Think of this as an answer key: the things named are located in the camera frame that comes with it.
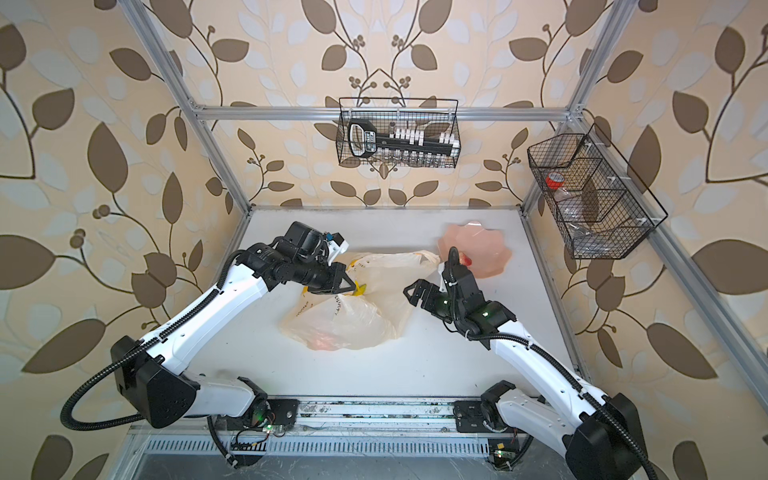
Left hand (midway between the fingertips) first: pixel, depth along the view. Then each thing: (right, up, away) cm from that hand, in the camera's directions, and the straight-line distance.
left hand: (358, 285), depth 72 cm
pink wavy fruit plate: (+41, +9, +33) cm, 53 cm away
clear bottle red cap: (+57, +17, +5) cm, 60 cm away
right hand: (+15, -5, +6) cm, 17 cm away
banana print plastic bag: (+3, -7, 0) cm, 8 cm away
